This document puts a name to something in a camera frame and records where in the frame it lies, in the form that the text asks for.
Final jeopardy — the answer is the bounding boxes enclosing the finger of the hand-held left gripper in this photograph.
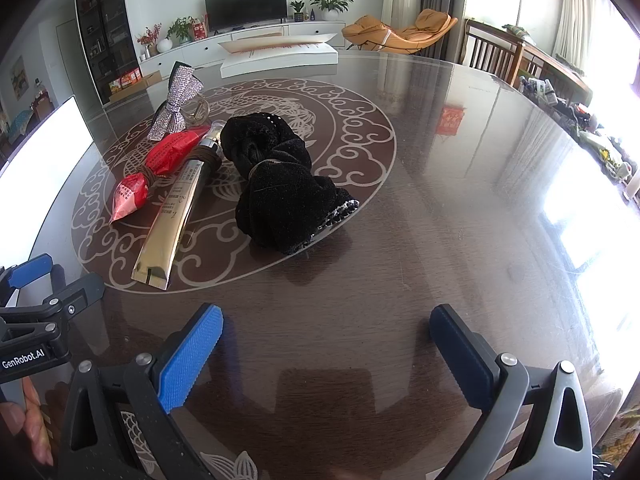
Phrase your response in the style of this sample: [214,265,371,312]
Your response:
[42,272,106,333]
[0,254,55,311]

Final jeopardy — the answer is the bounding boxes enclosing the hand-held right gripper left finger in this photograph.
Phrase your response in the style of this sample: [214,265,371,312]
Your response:
[54,303,224,480]

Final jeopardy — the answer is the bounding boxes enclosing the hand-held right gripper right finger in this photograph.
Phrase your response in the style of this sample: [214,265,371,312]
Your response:
[429,304,597,480]

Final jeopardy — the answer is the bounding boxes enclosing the cardboard box with white walls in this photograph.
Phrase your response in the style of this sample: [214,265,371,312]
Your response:
[0,95,96,266]

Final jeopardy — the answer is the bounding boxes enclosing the black cloth with beaded trim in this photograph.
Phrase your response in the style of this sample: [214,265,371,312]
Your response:
[220,114,361,255]

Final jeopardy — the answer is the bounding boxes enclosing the person's left hand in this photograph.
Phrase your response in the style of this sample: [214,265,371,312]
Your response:
[0,377,55,466]

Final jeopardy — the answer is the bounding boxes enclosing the gold cosmetic tube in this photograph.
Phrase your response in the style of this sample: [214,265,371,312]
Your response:
[131,120,228,291]

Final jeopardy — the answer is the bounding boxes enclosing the red plastic packet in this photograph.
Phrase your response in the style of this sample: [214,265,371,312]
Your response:
[109,126,211,225]

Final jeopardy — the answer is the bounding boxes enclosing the floral yellow cloth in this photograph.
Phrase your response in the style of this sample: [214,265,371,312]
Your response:
[595,400,637,480]

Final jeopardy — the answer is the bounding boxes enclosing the brown cardboard box with packets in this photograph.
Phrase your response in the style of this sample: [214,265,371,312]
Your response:
[107,69,163,105]

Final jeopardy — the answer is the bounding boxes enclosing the silver rhinestone bow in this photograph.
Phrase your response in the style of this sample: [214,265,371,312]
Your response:
[147,60,205,142]

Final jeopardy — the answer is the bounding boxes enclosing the dark display cabinet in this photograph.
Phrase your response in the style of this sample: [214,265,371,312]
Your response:
[75,0,143,106]

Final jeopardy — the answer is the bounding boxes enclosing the red flowers in vase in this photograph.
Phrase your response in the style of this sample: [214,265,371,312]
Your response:
[136,22,163,58]

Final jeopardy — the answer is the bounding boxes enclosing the pile of small household things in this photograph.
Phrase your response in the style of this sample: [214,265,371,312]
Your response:
[520,75,640,201]

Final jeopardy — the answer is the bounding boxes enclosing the white television cabinet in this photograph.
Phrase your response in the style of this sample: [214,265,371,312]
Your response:
[139,21,347,78]

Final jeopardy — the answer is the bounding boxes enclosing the leafy potted plant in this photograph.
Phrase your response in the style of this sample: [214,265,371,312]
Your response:
[166,16,197,45]

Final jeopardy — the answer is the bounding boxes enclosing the wooden side table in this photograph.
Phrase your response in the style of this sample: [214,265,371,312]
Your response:
[520,40,596,108]

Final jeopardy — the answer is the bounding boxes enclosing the wooden slatted chair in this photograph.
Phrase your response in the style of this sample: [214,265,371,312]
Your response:
[462,18,526,88]

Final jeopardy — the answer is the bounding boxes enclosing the white flat box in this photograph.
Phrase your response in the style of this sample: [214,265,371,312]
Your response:
[220,32,340,78]

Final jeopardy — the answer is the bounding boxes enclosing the orange lounge chair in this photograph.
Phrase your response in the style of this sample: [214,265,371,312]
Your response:
[341,8,458,56]

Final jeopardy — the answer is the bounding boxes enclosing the black flat television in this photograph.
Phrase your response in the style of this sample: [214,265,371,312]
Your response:
[204,0,288,33]

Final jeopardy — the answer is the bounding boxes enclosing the white curtain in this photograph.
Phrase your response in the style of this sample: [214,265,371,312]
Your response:
[552,0,608,78]

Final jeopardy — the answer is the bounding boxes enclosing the large potted green plant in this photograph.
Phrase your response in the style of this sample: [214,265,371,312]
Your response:
[309,0,353,22]

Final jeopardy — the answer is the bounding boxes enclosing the framed wall picture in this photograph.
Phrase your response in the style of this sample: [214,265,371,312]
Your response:
[11,56,28,98]

